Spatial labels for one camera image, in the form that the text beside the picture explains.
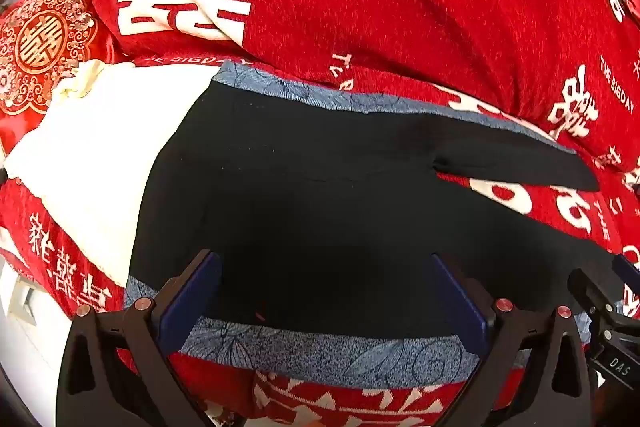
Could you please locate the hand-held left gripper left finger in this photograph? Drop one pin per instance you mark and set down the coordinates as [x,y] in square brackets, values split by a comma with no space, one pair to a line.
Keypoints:
[192,302]

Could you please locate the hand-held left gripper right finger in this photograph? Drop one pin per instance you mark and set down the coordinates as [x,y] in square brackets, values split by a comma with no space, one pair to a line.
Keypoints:
[462,307]

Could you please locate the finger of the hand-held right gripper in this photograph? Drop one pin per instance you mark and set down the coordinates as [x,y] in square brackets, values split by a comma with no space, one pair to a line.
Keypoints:
[629,268]
[592,294]

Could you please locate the red printed bed cover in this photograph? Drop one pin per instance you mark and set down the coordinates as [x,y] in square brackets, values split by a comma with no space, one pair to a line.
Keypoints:
[550,207]

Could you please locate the white bedside cabinet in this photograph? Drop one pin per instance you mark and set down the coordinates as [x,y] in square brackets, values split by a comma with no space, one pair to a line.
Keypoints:
[30,332]

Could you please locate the white cloth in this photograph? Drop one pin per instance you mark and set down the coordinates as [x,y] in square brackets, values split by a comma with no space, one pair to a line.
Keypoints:
[95,167]

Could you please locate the red printed duvet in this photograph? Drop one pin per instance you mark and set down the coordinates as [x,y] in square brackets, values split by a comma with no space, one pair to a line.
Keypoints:
[400,7]

